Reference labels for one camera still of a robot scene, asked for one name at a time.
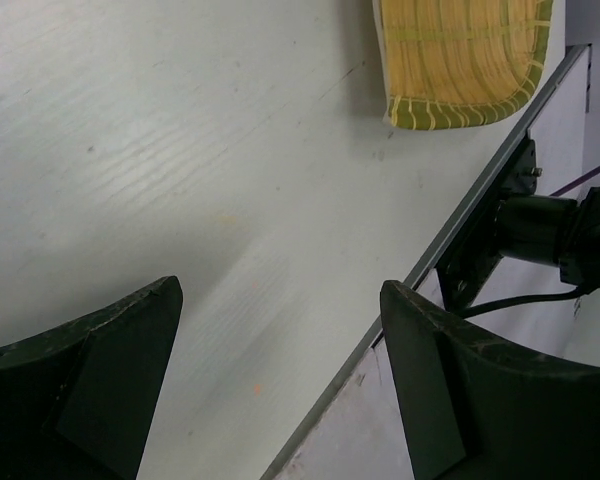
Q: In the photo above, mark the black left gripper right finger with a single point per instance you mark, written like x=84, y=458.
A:
x=475, y=405

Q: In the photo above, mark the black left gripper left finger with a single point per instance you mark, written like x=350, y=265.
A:
x=77, y=401

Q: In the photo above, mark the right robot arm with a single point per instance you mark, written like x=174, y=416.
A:
x=559, y=232

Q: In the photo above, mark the fan-shaped woven bamboo tray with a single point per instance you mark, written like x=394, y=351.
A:
x=451, y=64

